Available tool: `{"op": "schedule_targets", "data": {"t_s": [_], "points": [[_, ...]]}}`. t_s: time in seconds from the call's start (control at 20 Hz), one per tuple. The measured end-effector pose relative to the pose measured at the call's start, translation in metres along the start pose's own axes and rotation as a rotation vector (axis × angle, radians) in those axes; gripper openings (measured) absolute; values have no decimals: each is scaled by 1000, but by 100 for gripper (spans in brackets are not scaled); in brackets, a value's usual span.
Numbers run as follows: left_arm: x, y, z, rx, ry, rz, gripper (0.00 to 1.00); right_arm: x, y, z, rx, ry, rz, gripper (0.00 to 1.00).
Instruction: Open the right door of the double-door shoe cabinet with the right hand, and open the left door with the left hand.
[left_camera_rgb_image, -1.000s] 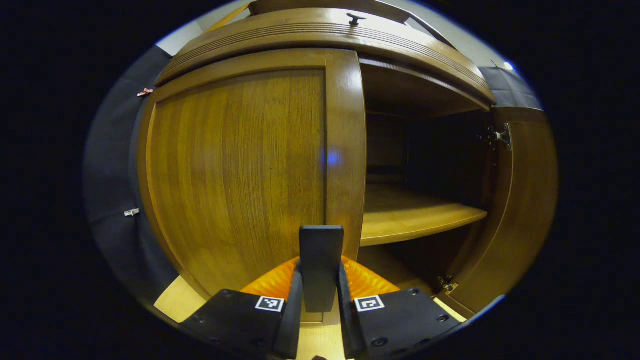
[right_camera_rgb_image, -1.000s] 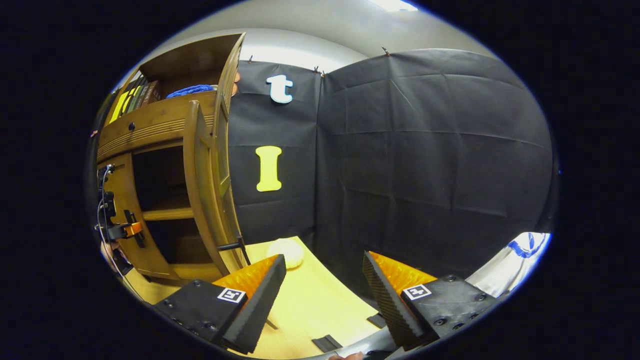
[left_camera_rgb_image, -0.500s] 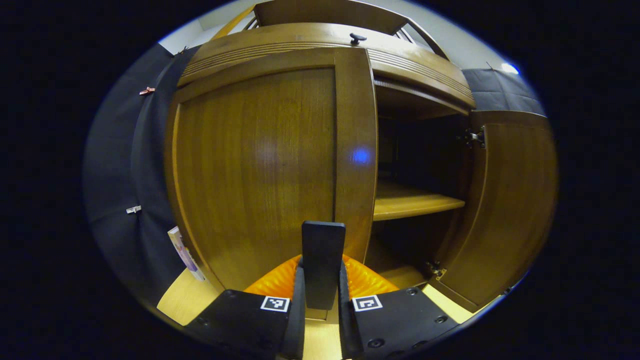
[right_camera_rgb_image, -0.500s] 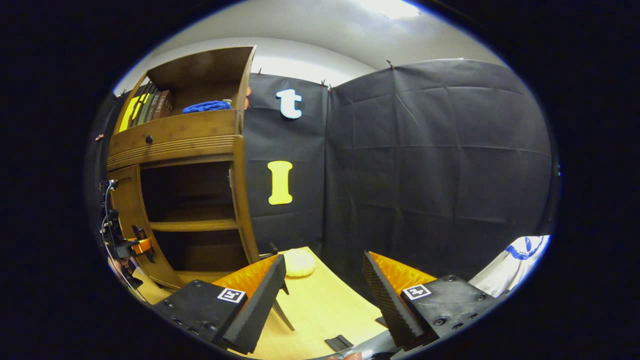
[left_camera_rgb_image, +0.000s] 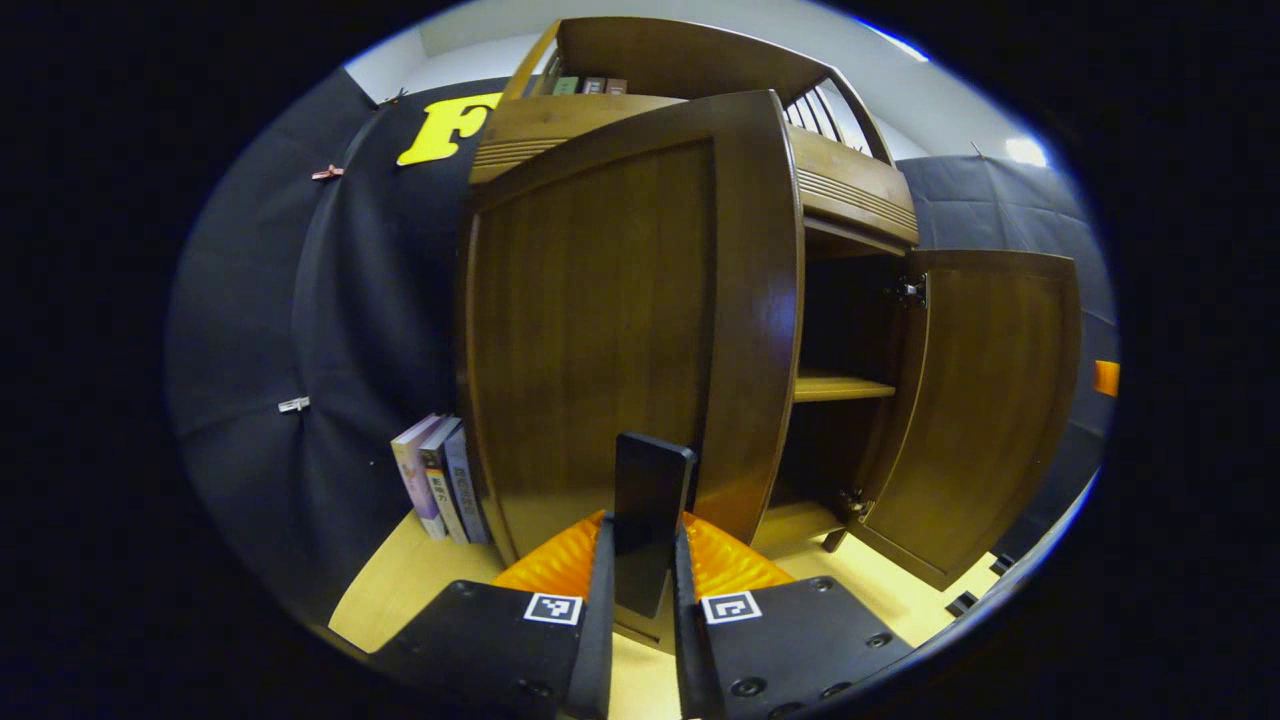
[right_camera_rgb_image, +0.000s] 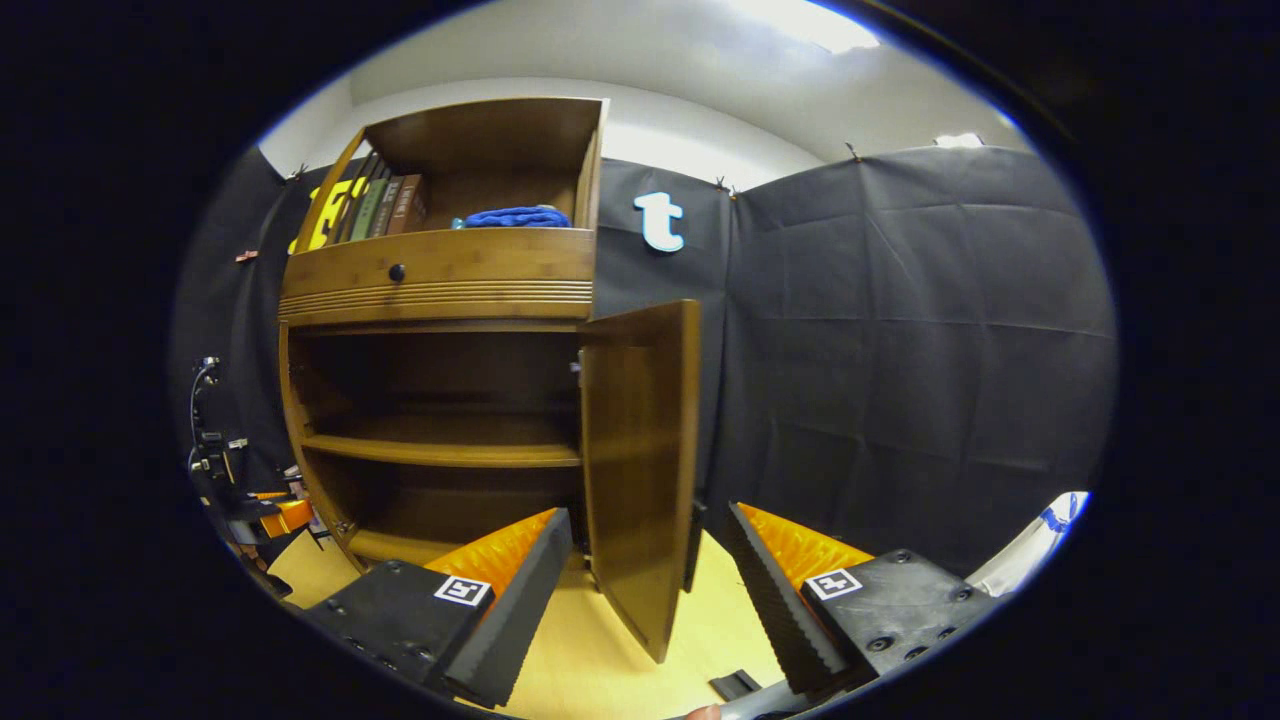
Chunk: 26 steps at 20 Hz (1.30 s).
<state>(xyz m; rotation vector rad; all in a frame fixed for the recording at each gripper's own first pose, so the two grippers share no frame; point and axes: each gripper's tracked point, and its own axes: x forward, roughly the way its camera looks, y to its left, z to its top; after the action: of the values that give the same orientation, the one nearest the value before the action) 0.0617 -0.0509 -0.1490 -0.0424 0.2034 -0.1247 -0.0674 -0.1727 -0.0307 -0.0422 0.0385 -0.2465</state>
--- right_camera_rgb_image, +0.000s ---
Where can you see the wooden cabinet door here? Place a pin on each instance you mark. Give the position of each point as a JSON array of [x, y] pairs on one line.
[[640, 450], [290, 430]]

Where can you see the small ceiling light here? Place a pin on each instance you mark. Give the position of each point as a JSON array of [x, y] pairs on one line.
[[960, 140]]

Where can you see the wooden cabinet drawer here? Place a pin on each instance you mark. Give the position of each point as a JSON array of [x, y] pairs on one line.
[[480, 265]]

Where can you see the black backdrop cloth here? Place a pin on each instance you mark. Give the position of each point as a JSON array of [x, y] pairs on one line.
[[900, 350]]

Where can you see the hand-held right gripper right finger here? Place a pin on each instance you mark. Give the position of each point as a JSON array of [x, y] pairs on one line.
[[770, 600]]

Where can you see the blue towel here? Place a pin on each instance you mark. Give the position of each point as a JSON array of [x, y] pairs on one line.
[[515, 217]]

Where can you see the brown book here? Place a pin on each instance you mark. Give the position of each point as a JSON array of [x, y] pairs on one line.
[[411, 203]]

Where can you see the wooden inner shelf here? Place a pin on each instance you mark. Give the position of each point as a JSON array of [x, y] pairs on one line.
[[450, 450]]

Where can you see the white and blue object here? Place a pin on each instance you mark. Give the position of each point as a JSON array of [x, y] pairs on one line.
[[1030, 550]]

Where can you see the wooden double-door shoe cabinet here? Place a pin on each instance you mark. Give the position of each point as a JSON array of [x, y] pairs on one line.
[[500, 130]]

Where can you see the dark grey book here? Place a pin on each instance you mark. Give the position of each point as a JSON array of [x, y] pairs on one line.
[[384, 208]]

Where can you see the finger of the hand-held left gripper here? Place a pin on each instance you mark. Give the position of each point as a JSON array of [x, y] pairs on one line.
[[285, 518]]

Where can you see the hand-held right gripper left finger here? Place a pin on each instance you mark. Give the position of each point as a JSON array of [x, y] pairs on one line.
[[515, 620]]

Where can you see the small black block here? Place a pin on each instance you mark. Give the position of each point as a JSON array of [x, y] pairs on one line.
[[735, 686]]

